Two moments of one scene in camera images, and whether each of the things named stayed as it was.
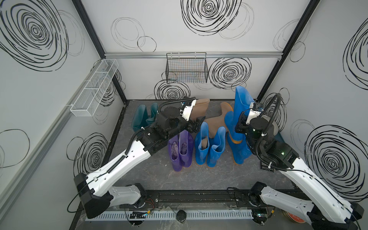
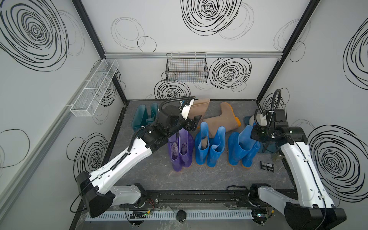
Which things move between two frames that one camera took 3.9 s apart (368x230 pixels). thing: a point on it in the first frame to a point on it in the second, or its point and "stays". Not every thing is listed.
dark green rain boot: [140, 118] stays
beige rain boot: [214, 122] stays
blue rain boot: [240, 150] to [247, 162]
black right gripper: [241, 122] to [253, 133]
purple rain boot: [186, 148] stays
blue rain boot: [243, 100] to [241, 147]
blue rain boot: [202, 143] stays
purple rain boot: [175, 158] stays
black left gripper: [196, 125] stays
